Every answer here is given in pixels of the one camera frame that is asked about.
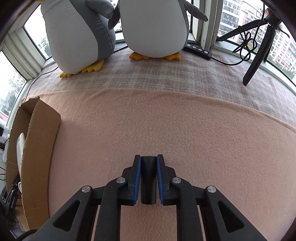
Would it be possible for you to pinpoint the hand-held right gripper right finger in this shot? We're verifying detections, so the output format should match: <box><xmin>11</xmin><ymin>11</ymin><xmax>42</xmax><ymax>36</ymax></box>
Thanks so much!
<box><xmin>157</xmin><ymin>154</ymin><xmax>267</xmax><ymax>241</ymax></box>

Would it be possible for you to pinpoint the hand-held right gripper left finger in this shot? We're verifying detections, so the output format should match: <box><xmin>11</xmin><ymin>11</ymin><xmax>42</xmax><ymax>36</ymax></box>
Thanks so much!
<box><xmin>31</xmin><ymin>155</ymin><xmax>142</xmax><ymax>241</ymax></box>

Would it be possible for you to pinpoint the black tube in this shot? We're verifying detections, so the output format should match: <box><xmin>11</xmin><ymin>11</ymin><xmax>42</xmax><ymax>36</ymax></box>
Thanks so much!
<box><xmin>140</xmin><ymin>156</ymin><xmax>159</xmax><ymax>205</ymax></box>

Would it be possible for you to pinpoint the light blue plug adapter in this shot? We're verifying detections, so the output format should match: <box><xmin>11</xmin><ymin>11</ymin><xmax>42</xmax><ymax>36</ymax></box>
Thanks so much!
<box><xmin>16</xmin><ymin>133</ymin><xmax>26</xmax><ymax>186</ymax></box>

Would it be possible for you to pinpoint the cardboard box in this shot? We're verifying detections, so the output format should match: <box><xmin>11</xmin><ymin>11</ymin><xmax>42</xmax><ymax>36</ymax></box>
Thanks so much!
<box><xmin>6</xmin><ymin>96</ymin><xmax>62</xmax><ymax>231</ymax></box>

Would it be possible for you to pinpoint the checkered beige mat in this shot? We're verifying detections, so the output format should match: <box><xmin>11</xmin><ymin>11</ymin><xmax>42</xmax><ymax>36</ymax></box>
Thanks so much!
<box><xmin>28</xmin><ymin>47</ymin><xmax>296</xmax><ymax>127</ymax></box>

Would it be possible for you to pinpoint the black inline remote control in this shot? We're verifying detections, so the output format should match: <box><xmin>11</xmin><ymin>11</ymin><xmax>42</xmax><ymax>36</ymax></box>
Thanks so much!
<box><xmin>183</xmin><ymin>43</ymin><xmax>213</xmax><ymax>61</ymax></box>

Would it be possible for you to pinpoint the small penguin plush toy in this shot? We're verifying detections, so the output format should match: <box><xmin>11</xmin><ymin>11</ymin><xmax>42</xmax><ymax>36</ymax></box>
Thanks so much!
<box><xmin>108</xmin><ymin>0</ymin><xmax>208</xmax><ymax>62</ymax></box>

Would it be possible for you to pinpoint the large penguin plush toy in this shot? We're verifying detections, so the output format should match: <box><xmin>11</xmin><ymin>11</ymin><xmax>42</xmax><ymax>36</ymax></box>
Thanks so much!
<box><xmin>40</xmin><ymin>0</ymin><xmax>116</xmax><ymax>79</ymax></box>

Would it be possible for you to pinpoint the black ring light cable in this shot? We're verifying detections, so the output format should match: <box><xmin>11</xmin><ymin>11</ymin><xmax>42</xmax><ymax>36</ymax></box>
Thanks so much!
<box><xmin>211</xmin><ymin>0</ymin><xmax>290</xmax><ymax>66</ymax></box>

